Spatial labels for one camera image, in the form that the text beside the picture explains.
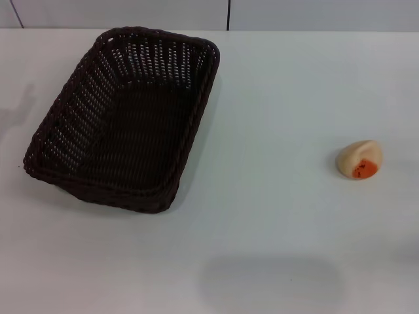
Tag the cream bun with orange spot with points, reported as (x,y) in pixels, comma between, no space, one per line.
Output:
(357,160)

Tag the black woven rectangular basket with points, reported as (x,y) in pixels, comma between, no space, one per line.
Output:
(137,137)

